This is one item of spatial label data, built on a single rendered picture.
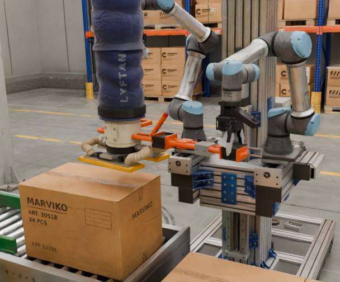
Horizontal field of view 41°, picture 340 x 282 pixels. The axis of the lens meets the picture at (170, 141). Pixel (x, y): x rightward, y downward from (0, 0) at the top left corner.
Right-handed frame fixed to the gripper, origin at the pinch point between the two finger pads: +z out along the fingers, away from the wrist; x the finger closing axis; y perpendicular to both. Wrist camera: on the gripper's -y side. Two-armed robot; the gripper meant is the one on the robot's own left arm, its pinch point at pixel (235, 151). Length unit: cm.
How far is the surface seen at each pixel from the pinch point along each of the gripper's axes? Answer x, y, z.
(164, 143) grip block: 4.7, 32.3, 0.3
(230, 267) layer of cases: -22, 14, 66
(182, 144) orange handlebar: 3.5, 23.9, -0.4
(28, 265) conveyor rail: 40, 90, 62
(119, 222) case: 19, 48, 36
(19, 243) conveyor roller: 21, 125, 68
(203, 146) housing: 3.8, 13.0, -0.8
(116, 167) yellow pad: 15, 52, 12
